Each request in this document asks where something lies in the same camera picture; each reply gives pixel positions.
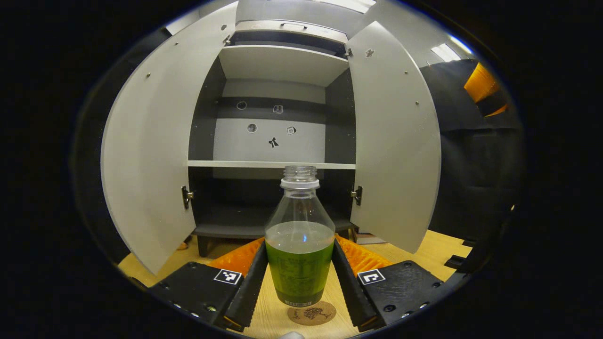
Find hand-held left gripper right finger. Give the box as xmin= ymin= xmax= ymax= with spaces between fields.
xmin=332 ymin=234 xmax=460 ymax=332

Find round cork coaster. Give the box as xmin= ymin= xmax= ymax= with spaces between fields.
xmin=287 ymin=300 xmax=337 ymax=326

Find black backdrop cloth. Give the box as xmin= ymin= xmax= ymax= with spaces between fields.
xmin=71 ymin=26 xmax=526 ymax=264

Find small ceiling light panel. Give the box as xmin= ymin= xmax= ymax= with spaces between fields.
xmin=431 ymin=43 xmax=462 ymax=63

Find clear bottle with green label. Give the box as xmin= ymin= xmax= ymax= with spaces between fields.
xmin=264 ymin=165 xmax=336 ymax=307

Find grey cabinet door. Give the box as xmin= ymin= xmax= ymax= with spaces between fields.
xmin=346 ymin=21 xmax=442 ymax=254
xmin=100 ymin=2 xmax=238 ymax=276

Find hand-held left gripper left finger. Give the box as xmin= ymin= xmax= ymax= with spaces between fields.
xmin=148 ymin=237 xmax=269 ymax=332

